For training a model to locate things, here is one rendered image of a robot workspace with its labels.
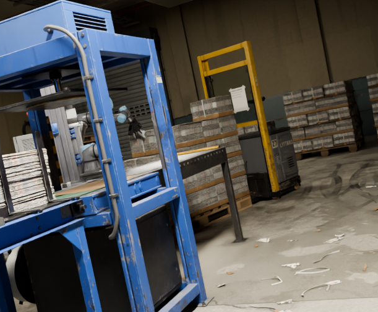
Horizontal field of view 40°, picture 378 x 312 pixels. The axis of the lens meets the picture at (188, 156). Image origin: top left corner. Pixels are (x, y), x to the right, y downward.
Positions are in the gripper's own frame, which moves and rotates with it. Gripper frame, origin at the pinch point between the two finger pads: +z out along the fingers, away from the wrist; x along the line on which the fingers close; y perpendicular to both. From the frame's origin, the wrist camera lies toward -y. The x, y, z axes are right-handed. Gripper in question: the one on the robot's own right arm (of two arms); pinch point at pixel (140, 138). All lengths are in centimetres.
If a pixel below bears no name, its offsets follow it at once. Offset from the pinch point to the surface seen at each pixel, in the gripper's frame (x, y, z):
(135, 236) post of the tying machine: -176, -184, -48
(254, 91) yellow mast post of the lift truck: -36, 150, 52
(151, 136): -12.3, 2.9, 1.9
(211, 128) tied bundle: -19, 74, 46
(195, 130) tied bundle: -19, 51, 32
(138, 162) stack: -4.3, -21.5, 12.9
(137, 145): 9.1, -0.5, 6.9
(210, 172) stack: -19, 38, 77
